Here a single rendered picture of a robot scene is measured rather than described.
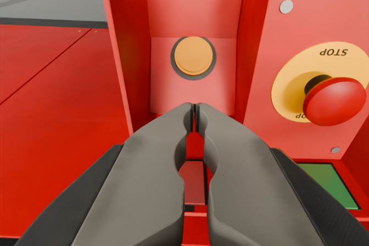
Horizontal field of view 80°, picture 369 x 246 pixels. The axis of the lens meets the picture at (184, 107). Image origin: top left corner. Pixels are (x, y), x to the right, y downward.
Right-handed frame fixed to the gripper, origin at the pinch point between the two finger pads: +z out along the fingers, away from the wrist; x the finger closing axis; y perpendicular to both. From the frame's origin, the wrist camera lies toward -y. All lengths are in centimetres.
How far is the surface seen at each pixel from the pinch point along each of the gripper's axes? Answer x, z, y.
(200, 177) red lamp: 0.8, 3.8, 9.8
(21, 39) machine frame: -55, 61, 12
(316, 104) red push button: 8.3, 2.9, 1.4
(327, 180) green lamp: 12.3, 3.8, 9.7
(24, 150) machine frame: -25.5, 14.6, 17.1
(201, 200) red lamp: 0.8, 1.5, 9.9
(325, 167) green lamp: 12.8, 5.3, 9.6
